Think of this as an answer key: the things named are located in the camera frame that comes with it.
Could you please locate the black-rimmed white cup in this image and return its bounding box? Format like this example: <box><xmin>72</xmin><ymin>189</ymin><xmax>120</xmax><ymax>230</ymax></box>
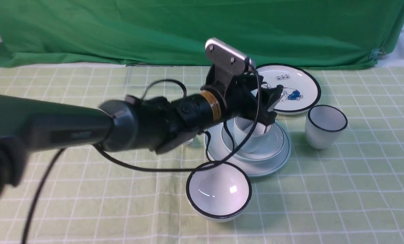
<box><xmin>305</xmin><ymin>105</ymin><xmax>348</xmax><ymax>150</ymax></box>

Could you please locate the shallow white bowl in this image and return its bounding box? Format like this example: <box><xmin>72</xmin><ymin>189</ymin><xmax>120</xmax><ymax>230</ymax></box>
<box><xmin>222</xmin><ymin>119</ymin><xmax>286</xmax><ymax>164</ymax></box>

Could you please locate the black camera cable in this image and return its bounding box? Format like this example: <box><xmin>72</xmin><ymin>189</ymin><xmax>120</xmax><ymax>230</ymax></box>
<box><xmin>21</xmin><ymin>69</ymin><xmax>262</xmax><ymax>244</ymax></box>

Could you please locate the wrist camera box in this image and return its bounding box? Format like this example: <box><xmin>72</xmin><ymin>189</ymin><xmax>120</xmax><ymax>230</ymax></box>
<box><xmin>205</xmin><ymin>38</ymin><xmax>256</xmax><ymax>76</ymax></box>

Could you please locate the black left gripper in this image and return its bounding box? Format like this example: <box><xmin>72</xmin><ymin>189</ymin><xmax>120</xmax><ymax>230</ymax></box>
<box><xmin>170</xmin><ymin>65</ymin><xmax>284</xmax><ymax>136</ymax></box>

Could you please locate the plain white plate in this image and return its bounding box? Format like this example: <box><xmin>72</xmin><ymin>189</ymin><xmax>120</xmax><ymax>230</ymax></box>
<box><xmin>204</xmin><ymin>123</ymin><xmax>291</xmax><ymax>177</ymax></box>

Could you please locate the illustrated white plate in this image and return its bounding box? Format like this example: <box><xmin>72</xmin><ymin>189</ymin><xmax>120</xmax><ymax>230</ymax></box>
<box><xmin>257</xmin><ymin>63</ymin><xmax>321</xmax><ymax>115</ymax></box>

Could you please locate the green backdrop cloth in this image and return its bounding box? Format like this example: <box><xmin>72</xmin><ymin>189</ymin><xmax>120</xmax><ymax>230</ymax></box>
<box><xmin>0</xmin><ymin>0</ymin><xmax>404</xmax><ymax>69</ymax></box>

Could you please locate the pale white cup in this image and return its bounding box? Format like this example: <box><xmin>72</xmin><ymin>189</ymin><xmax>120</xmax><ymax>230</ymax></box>
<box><xmin>233</xmin><ymin>117</ymin><xmax>273</xmax><ymax>153</ymax></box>

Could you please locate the metal clamp on backdrop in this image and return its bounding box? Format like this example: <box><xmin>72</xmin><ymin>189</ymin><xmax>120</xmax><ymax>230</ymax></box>
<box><xmin>369</xmin><ymin>48</ymin><xmax>386</xmax><ymax>61</ymax></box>

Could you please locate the black-rimmed white bowl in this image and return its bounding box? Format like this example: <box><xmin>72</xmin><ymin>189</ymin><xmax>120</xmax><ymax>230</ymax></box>
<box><xmin>185</xmin><ymin>161</ymin><xmax>252</xmax><ymax>222</ymax></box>

